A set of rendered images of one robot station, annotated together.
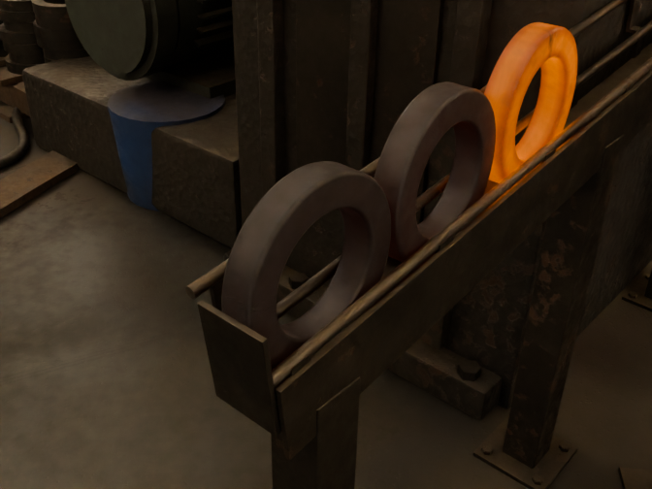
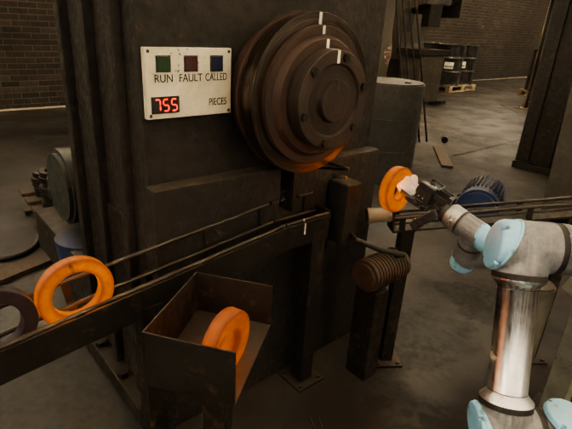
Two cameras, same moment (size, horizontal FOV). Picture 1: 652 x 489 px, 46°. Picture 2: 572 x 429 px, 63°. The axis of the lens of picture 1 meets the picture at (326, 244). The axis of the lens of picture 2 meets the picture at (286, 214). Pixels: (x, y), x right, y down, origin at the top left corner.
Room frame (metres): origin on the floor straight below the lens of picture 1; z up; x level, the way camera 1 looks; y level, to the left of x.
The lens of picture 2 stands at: (-0.07, -0.85, 1.32)
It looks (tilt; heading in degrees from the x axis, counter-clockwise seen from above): 23 degrees down; 8
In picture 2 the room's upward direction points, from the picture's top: 4 degrees clockwise
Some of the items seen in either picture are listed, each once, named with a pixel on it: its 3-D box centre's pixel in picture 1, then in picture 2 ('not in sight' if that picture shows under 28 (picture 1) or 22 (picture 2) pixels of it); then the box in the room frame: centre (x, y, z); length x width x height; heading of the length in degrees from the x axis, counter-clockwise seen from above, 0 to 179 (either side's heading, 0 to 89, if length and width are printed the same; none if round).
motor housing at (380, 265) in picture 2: not in sight; (374, 313); (1.53, -1.02, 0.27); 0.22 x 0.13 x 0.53; 139
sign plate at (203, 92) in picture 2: not in sight; (189, 82); (1.18, -0.40, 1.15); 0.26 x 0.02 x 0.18; 139
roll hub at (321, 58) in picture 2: not in sight; (329, 100); (1.31, -0.77, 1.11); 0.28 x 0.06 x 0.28; 139
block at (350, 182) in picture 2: not in sight; (341, 210); (1.56, -0.84, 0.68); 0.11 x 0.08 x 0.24; 49
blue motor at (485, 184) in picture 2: not in sight; (482, 201); (3.35, -1.85, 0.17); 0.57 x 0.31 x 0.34; 159
